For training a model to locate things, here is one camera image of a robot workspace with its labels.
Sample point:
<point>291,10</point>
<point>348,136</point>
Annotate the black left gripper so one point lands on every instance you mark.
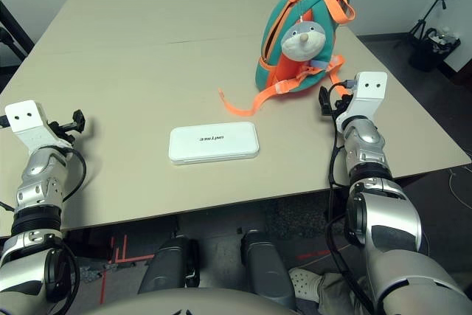
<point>62,130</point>

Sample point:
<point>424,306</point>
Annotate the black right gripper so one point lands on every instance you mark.
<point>344,103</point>

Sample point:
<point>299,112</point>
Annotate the grey white plush toy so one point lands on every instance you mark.
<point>302,42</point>

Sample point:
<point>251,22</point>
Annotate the teal and orange backpack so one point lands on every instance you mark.
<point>324,9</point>

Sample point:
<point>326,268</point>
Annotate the white plastic pencil case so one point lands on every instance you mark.
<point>214,142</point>

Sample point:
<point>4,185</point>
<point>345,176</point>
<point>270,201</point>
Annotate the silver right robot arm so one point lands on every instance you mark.
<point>387,219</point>

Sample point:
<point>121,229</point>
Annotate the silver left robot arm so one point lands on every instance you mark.
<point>35,182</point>

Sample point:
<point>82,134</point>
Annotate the black trash bin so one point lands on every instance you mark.
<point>429,55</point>

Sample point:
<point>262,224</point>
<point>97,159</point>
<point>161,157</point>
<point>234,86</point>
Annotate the black tripod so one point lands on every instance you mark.
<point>424,16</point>

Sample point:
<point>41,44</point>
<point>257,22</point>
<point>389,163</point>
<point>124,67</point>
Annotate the grey perforated metal strip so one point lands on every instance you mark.
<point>92,273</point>

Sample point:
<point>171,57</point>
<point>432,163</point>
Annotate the grey robot left leg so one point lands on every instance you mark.
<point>166,267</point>

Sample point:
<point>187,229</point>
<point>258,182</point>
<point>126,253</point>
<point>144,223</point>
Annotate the grey robot leg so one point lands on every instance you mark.
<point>166,267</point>
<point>265,267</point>

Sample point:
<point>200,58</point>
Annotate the grey robot right leg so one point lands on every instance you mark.
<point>265,267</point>

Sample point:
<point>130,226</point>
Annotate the white clog shoe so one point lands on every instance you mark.
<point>304,283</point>

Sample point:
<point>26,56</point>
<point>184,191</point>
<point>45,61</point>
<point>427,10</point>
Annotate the khaki trouser leg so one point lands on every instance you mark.
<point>339,293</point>

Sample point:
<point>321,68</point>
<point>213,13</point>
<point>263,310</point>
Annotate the grey robot torso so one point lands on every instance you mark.
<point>184,302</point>

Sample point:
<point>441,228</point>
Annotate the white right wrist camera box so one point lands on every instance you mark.
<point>365,93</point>

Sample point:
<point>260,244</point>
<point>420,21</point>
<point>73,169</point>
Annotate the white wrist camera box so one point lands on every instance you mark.
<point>27,123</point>
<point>365,93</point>

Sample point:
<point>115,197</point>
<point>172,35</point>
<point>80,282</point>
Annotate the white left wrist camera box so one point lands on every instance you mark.
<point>27,123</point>

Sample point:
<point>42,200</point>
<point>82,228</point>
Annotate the black metal side table frame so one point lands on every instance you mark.
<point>14,31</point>

